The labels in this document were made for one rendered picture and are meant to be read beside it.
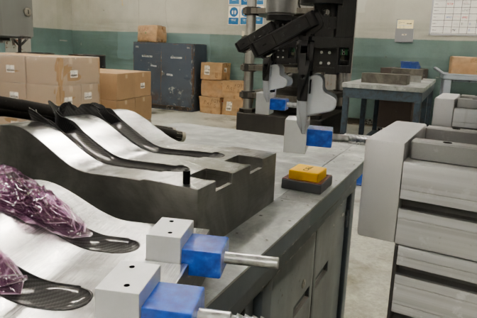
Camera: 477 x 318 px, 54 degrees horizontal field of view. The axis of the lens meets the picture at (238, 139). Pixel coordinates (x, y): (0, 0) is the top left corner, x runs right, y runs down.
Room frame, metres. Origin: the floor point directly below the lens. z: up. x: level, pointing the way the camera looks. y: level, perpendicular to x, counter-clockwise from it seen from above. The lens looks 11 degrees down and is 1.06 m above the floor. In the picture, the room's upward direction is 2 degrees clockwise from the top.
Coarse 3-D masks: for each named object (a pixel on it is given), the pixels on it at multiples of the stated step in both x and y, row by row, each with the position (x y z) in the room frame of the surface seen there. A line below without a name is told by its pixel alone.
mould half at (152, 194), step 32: (0, 128) 0.72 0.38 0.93; (32, 128) 0.71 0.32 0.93; (96, 128) 0.79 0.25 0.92; (0, 160) 0.72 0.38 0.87; (32, 160) 0.69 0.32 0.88; (64, 160) 0.66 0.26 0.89; (96, 160) 0.69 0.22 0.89; (160, 160) 0.72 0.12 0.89; (192, 160) 0.71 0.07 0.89; (96, 192) 0.63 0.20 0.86; (128, 192) 0.61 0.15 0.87; (160, 192) 0.58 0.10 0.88; (192, 192) 0.56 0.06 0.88; (224, 192) 0.62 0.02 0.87; (256, 192) 0.72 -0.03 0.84; (224, 224) 0.62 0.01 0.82
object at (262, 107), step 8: (256, 96) 1.17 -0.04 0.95; (272, 96) 1.18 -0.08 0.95; (256, 104) 1.17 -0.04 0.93; (264, 104) 1.16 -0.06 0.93; (272, 104) 1.16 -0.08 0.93; (280, 104) 1.15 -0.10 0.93; (288, 104) 1.16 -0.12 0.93; (296, 104) 1.16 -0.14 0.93; (256, 112) 1.17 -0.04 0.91; (264, 112) 1.16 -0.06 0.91; (272, 112) 1.19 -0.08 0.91
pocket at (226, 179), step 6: (192, 174) 0.63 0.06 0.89; (198, 174) 0.64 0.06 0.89; (204, 174) 0.66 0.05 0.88; (210, 174) 0.66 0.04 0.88; (216, 174) 0.66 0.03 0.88; (222, 174) 0.65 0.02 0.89; (228, 174) 0.65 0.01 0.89; (216, 180) 0.66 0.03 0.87; (222, 180) 0.65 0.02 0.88; (228, 180) 0.64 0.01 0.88; (216, 186) 0.66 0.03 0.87; (222, 186) 0.62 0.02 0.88
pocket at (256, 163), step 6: (234, 156) 0.75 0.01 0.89; (240, 156) 0.76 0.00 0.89; (246, 156) 0.75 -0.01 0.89; (234, 162) 0.75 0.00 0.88; (240, 162) 0.76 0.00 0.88; (246, 162) 0.75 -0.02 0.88; (252, 162) 0.75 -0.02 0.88; (258, 162) 0.74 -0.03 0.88; (252, 168) 0.75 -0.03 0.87; (258, 168) 0.73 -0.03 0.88
